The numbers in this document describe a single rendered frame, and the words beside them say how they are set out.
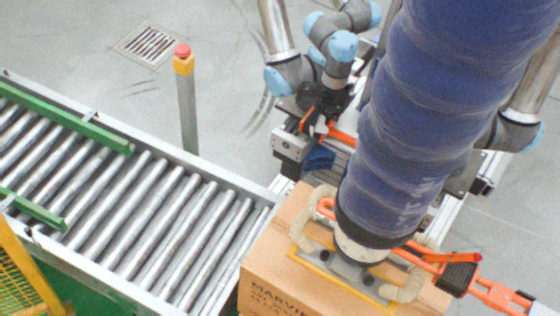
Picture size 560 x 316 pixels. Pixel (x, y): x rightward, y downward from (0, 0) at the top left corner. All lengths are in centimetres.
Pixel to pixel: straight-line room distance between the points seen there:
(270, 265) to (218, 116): 176
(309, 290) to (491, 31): 102
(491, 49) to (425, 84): 11
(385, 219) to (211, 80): 239
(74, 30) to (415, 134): 325
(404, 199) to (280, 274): 59
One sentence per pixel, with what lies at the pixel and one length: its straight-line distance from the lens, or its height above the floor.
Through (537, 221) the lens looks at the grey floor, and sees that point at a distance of 332.
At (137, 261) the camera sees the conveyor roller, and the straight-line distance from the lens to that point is 216.
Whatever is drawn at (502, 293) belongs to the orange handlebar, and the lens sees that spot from 155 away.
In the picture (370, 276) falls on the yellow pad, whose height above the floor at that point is 110.
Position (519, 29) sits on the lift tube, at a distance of 90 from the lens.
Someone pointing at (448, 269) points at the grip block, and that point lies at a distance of 152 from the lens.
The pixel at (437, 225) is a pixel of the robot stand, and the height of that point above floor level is 23.
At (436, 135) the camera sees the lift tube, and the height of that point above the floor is 173.
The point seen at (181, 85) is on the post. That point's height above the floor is 86.
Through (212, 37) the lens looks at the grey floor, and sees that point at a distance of 383.
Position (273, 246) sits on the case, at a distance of 173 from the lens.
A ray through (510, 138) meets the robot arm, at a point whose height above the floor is 123.
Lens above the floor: 247
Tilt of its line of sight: 57 degrees down
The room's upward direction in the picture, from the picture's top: straight up
